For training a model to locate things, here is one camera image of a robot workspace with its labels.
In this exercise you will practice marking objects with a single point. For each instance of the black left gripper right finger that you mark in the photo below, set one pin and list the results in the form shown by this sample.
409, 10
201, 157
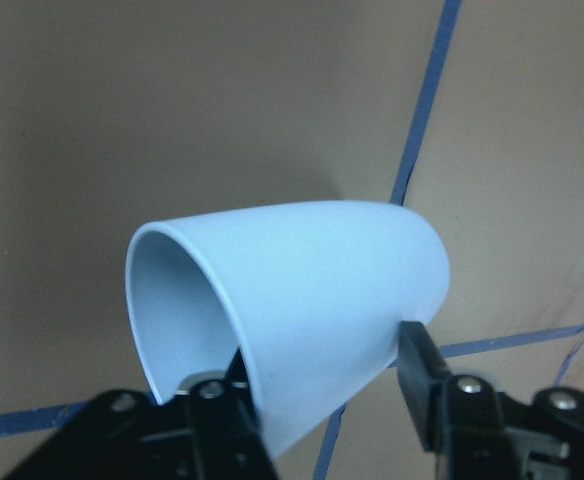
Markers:
478, 432

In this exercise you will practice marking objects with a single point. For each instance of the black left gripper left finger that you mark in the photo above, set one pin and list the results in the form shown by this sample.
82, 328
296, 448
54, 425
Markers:
208, 430

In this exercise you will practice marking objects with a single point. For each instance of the light blue cup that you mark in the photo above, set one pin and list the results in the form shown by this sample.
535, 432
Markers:
310, 295

